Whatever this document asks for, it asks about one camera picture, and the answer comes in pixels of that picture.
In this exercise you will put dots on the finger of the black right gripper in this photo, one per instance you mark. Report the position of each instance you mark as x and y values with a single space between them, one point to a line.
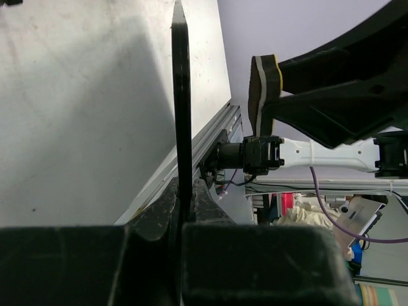
345 113
367 50

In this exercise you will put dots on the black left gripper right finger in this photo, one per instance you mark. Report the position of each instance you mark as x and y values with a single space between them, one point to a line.
224 263

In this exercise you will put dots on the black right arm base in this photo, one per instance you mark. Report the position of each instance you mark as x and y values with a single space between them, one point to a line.
221 155

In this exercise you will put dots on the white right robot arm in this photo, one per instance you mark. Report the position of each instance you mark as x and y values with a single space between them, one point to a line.
384 154

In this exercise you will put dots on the small black-framed whiteboard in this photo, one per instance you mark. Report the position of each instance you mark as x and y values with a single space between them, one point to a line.
182 104

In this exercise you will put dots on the aluminium table frame rail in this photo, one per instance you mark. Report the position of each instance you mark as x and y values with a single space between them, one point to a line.
228 118

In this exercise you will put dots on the yellow bone-shaped eraser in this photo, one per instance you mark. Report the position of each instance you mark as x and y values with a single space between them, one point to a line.
265 86

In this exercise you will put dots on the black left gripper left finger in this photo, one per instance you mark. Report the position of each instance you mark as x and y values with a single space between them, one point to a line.
93 265

